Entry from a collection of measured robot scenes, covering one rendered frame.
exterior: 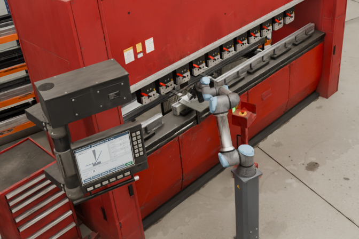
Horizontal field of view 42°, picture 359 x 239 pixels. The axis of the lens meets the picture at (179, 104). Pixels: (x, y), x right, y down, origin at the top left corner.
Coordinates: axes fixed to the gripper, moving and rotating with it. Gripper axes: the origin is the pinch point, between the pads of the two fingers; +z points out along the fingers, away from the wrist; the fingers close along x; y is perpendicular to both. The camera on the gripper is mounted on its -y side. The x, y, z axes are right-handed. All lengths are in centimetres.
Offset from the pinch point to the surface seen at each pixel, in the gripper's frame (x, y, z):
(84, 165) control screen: 137, -21, -76
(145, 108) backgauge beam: 30.9, 18.4, 26.2
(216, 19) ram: -42, 46, -39
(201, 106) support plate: 0.7, -10.8, -7.9
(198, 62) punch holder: -17.5, 24.0, -16.5
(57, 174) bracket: 144, -10, -35
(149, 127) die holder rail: 45.6, -2.5, 8.7
